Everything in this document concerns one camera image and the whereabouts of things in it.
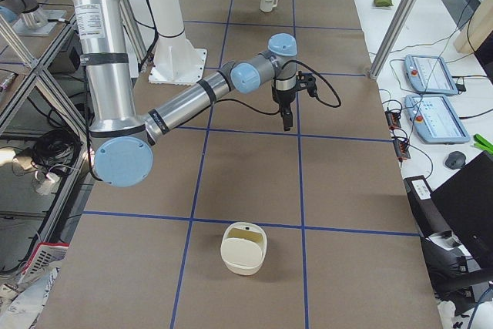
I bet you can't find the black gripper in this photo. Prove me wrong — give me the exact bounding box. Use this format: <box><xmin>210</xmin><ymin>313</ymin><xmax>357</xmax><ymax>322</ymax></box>
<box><xmin>272</xmin><ymin>87</ymin><xmax>296</xmax><ymax>131</ymax></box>

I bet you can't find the white plastic mug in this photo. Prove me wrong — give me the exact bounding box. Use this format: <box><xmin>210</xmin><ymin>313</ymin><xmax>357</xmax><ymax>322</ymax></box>
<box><xmin>260</xmin><ymin>0</ymin><xmax>278</xmax><ymax>13</ymax></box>

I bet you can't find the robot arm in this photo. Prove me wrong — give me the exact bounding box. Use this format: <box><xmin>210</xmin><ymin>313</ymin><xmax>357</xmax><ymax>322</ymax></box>
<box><xmin>71</xmin><ymin>0</ymin><xmax>298</xmax><ymax>187</ymax></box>

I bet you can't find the green cloth pouch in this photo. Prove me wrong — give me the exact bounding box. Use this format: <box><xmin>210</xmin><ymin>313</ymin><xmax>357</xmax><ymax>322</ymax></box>
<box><xmin>373</xmin><ymin>0</ymin><xmax>394</xmax><ymax>8</ymax></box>

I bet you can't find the cream bucket container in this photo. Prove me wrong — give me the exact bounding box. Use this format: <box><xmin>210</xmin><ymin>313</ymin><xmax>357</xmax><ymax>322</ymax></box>
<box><xmin>220</xmin><ymin>222</ymin><xmax>267</xmax><ymax>276</ymax></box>

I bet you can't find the near blue teach pendant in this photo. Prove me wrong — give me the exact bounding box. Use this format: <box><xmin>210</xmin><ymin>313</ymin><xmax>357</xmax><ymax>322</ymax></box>
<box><xmin>404</xmin><ymin>94</ymin><xmax>471</xmax><ymax>144</ymax></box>

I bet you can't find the blue teach pendant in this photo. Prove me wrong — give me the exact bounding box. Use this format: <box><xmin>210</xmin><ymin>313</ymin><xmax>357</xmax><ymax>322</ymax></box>
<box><xmin>404</xmin><ymin>55</ymin><xmax>458</xmax><ymax>96</ymax></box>
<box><xmin>404</xmin><ymin>94</ymin><xmax>471</xmax><ymax>144</ymax></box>

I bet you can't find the far blue teach pendant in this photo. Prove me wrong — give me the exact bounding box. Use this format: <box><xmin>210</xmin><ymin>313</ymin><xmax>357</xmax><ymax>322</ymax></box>
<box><xmin>404</xmin><ymin>55</ymin><xmax>458</xmax><ymax>96</ymax></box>

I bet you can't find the black computer mouse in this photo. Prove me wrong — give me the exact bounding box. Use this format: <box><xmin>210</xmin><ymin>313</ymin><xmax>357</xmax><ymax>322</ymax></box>
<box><xmin>444</xmin><ymin>151</ymin><xmax>466</xmax><ymax>170</ymax></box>

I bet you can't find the green plastic clip tool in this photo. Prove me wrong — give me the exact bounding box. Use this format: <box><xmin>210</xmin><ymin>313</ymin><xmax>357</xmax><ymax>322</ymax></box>
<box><xmin>473</xmin><ymin>133</ymin><xmax>493</xmax><ymax>154</ymax></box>

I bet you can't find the black huawei monitor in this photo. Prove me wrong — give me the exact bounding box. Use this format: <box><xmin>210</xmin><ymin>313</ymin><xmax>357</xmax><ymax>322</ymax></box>
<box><xmin>431</xmin><ymin>151</ymin><xmax>492</xmax><ymax>294</ymax></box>

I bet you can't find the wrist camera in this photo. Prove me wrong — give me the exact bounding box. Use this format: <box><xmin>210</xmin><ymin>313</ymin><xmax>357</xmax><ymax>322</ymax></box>
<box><xmin>297</xmin><ymin>71</ymin><xmax>318</xmax><ymax>98</ymax></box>

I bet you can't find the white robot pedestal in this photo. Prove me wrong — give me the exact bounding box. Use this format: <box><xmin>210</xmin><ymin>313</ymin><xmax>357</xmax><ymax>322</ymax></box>
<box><xmin>149</xmin><ymin>0</ymin><xmax>207</xmax><ymax>85</ymax></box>

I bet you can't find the aluminium frame post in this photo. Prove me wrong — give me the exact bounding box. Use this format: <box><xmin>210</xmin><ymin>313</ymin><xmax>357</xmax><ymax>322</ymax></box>
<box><xmin>368</xmin><ymin>0</ymin><xmax>417</xmax><ymax>80</ymax></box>

